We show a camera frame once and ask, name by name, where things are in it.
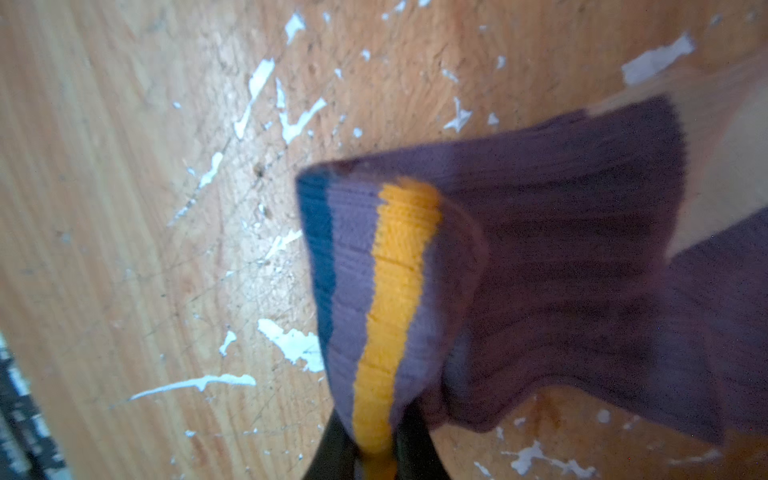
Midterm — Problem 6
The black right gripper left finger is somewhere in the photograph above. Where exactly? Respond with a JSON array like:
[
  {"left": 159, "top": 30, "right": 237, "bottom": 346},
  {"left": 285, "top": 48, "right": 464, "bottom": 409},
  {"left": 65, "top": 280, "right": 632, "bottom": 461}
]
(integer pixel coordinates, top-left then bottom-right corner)
[{"left": 302, "top": 410, "right": 358, "bottom": 480}]

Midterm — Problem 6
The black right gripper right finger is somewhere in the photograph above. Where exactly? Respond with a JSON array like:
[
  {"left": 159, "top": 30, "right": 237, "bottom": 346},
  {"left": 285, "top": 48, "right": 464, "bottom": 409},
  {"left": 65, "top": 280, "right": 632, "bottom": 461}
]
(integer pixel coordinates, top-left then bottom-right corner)
[{"left": 394, "top": 404, "right": 451, "bottom": 480}]

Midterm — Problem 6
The purple sock beige toe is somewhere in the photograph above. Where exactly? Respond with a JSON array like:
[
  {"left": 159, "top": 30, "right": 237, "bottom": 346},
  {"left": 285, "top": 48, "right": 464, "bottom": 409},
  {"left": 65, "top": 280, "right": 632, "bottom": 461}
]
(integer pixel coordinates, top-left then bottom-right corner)
[{"left": 295, "top": 55, "right": 767, "bottom": 479}]

